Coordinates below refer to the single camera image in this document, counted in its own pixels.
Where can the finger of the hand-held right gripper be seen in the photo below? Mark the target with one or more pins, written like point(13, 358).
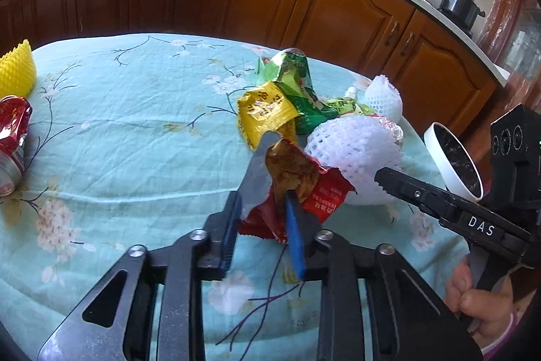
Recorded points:
point(439, 204)

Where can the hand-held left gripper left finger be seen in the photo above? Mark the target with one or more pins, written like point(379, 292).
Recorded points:
point(230, 236)

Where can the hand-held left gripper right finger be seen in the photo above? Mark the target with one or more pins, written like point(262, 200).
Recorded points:
point(296, 238)

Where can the white rimmed black trash bin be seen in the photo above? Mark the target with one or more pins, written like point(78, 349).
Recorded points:
point(456, 158)

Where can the red snack packet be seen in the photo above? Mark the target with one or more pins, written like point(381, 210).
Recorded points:
point(325, 192)

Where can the large white foam fruit net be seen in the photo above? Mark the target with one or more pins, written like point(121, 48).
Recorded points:
point(359, 149)

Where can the green spouted pouch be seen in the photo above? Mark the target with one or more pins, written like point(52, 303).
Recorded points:
point(344, 107)

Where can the green snack packet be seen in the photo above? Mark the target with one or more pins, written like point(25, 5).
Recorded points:
point(296, 69)

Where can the crushed red can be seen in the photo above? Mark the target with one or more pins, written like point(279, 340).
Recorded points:
point(12, 124)

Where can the person's right forearm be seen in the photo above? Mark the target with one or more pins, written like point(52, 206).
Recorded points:
point(505, 340)

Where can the person's right hand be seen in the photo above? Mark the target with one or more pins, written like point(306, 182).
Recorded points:
point(482, 310)

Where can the silver foil wrapper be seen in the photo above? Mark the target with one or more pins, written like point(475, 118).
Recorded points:
point(391, 128)

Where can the small white foam fruit net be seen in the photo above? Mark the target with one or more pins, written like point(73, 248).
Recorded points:
point(382, 96)

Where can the yellow snack packet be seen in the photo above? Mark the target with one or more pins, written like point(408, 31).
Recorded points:
point(264, 107)

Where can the floral teal tablecloth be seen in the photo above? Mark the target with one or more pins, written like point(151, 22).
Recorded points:
point(126, 132)

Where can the black cooking pot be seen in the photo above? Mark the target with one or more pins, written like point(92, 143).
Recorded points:
point(458, 3)

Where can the yellow foam fruit net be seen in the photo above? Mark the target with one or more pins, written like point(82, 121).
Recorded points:
point(17, 69)

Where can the wooden glass door frame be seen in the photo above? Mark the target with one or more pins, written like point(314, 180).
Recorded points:
point(511, 14)

